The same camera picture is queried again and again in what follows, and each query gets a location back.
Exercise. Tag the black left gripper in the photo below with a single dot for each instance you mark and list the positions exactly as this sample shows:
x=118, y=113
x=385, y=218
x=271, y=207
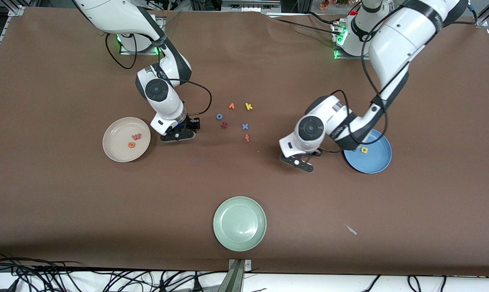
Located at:
x=317, y=153

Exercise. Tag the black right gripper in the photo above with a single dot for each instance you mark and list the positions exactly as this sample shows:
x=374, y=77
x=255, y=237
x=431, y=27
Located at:
x=190, y=123

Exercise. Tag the red foam letter w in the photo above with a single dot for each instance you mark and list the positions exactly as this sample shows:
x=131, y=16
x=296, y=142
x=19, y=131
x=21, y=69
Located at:
x=136, y=136

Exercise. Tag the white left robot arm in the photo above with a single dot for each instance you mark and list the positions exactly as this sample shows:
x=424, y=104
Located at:
x=398, y=44

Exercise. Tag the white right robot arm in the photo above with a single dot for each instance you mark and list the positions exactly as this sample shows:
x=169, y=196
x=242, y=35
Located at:
x=163, y=101

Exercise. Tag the blue plate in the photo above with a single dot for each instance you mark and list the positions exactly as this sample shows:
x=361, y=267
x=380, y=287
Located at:
x=374, y=160

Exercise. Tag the beige brown plate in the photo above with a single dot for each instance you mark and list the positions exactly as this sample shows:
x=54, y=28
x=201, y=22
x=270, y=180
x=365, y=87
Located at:
x=118, y=142

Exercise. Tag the small white paper scrap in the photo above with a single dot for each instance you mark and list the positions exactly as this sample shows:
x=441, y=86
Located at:
x=352, y=230

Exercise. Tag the pale green plate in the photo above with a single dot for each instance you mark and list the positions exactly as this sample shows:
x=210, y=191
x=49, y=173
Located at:
x=240, y=224

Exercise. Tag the grey metal box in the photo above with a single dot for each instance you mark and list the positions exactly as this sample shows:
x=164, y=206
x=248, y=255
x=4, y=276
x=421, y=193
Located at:
x=248, y=5

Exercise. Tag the orange dried plant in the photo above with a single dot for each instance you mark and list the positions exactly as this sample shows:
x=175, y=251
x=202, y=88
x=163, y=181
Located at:
x=324, y=4

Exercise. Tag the brown table cover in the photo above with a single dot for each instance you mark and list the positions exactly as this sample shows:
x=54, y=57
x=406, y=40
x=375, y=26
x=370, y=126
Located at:
x=65, y=202

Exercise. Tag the aluminium camera stand profile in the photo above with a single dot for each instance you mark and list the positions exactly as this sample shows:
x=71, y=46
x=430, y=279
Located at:
x=236, y=280

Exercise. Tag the aluminium table rail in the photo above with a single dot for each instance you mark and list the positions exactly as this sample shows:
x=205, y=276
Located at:
x=3, y=40

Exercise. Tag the aluminium frame corner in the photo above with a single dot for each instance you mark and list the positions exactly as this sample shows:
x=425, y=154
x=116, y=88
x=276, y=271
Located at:
x=487, y=16

